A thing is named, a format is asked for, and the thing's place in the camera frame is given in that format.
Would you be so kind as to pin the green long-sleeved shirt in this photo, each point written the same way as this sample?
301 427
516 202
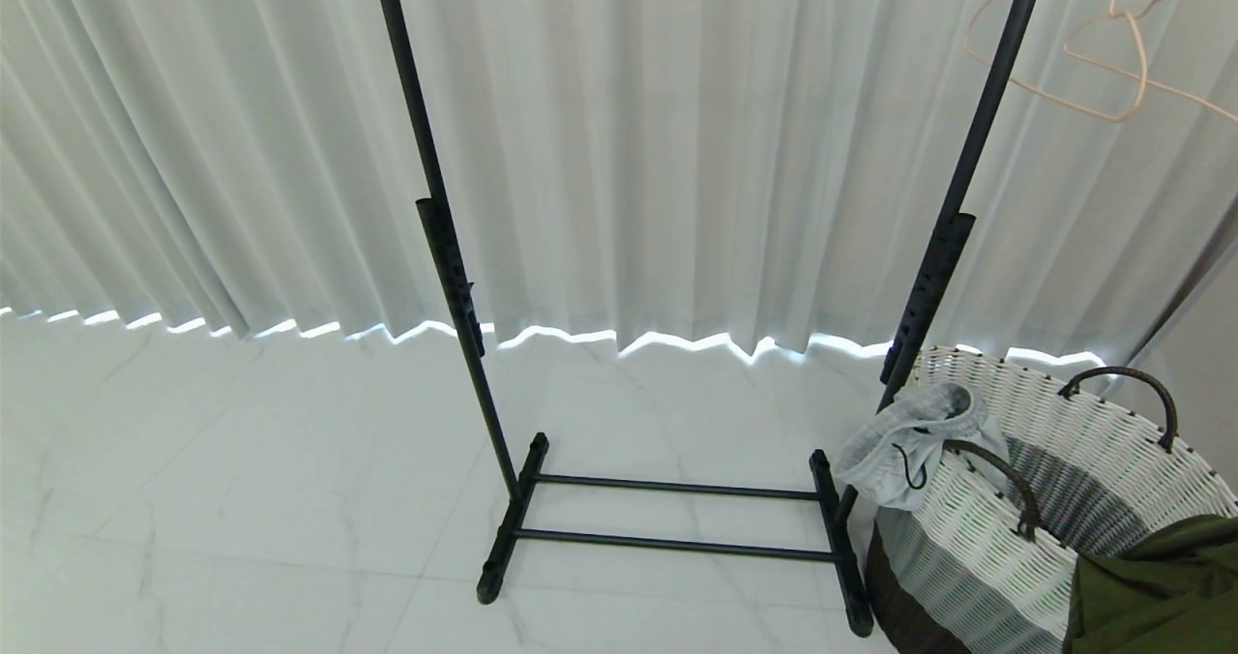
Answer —
1161 586

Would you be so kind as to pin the pink clothes hanger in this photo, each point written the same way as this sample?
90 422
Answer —
1145 78
1161 88

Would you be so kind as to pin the pale grey shorts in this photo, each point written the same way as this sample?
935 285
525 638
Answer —
890 460

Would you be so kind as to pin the white laundry basket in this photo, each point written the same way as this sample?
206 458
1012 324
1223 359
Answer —
967 557

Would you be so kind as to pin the white curtain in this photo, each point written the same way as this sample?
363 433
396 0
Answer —
677 151

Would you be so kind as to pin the black clothes rack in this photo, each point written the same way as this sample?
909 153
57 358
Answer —
455 267

